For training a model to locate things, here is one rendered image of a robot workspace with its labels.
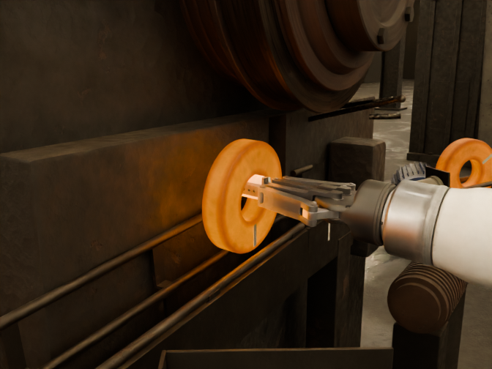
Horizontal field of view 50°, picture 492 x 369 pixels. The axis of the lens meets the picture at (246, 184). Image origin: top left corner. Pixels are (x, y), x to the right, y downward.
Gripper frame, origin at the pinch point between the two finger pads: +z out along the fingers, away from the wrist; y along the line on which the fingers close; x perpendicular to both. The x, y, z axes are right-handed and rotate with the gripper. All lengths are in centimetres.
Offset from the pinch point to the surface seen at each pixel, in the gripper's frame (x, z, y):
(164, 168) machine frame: 2.8, 6.9, -8.8
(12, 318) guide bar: -7.4, 5.2, -32.3
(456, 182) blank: -10, -15, 64
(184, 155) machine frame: 3.7, 7.0, -4.8
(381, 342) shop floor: -81, 8, 104
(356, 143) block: -0.1, 0.2, 40.4
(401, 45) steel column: 17, 248, 865
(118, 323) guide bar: -12.4, 2.8, -21.1
